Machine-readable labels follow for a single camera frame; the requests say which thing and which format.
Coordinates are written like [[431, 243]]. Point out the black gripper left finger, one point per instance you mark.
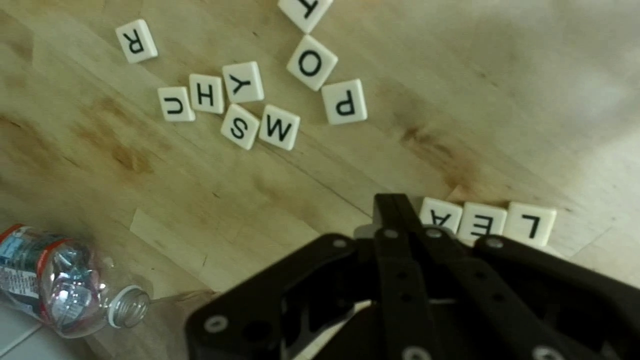
[[233, 312]]

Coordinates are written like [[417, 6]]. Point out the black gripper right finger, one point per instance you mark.
[[533, 286]]

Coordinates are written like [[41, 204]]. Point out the white letter tile L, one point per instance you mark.
[[531, 225]]

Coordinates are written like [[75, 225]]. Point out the white letter tile E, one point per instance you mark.
[[482, 221]]

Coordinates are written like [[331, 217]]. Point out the white letter tile A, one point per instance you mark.
[[441, 212]]

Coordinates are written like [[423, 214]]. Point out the white letter tile P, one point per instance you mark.
[[344, 102]]

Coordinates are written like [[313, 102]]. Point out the crushed clear plastic bottle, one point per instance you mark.
[[60, 280]]

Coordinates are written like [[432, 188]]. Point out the white letter tile S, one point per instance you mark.
[[240, 127]]

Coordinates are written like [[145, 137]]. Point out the white letter tile W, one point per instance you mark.
[[278, 127]]

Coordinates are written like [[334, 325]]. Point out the white letter tile U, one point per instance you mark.
[[176, 105]]

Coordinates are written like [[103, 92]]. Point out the white letter tile H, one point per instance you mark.
[[207, 92]]

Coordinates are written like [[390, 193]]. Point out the white letter tile Y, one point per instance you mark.
[[243, 82]]

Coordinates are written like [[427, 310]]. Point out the white letter tile O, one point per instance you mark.
[[313, 63]]

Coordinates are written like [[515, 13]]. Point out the white letter tile R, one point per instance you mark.
[[137, 41]]

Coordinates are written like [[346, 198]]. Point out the white letter tile T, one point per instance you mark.
[[305, 11]]

